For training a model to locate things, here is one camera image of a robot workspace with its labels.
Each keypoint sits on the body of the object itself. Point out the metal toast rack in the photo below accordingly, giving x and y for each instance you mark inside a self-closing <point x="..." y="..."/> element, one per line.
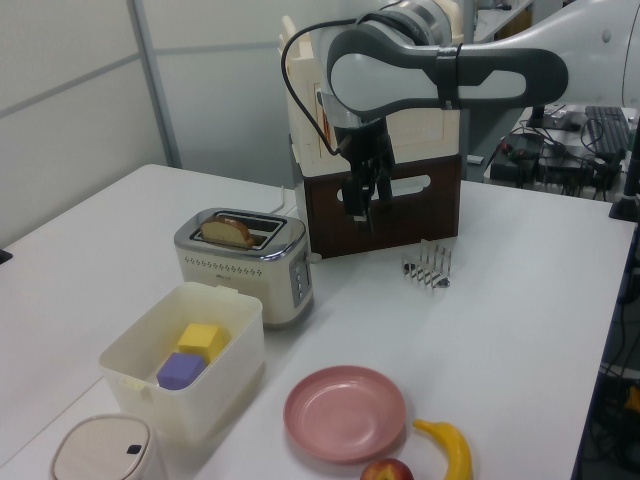
<point x="426" y="265"/>

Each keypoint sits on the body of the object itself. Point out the yellow banana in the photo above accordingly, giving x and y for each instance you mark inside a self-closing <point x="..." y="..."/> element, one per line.
<point x="457" y="450"/>

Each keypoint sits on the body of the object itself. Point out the cream bread box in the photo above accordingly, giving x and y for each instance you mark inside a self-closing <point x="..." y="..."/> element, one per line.
<point x="425" y="135"/>

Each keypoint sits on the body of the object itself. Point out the yellow cube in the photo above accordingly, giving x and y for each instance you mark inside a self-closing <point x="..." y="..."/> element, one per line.
<point x="197" y="337"/>

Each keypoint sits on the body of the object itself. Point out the small white lidded bin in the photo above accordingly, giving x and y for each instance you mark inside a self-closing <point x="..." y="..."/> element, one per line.
<point x="100" y="450"/>

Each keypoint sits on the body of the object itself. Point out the pink plate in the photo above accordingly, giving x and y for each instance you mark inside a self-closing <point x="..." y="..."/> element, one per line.
<point x="345" y="415"/>

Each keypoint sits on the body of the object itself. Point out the brown bread slice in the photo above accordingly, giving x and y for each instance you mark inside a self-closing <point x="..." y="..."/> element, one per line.
<point x="227" y="230"/>

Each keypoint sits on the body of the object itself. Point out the purple cube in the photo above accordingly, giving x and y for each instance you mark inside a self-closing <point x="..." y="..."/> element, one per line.
<point x="177" y="371"/>

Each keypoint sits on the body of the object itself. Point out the cream and chrome toaster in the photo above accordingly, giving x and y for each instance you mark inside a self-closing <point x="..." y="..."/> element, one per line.
<point x="235" y="280"/>

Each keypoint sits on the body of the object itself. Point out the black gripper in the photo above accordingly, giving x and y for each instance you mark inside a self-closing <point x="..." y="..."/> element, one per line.
<point x="365" y="145"/>

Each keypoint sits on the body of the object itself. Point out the white plastic container box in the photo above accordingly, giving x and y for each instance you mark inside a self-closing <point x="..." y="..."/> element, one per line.
<point x="200" y="400"/>

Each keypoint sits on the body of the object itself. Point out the red apple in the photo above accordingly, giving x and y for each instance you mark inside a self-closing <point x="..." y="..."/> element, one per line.
<point x="386" y="472"/>

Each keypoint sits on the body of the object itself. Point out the black keyboard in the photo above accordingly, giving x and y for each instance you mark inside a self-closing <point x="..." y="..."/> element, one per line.
<point x="607" y="130"/>

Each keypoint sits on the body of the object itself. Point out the white grey Franka robot arm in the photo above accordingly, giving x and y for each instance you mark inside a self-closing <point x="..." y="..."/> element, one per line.
<point x="500" y="55"/>

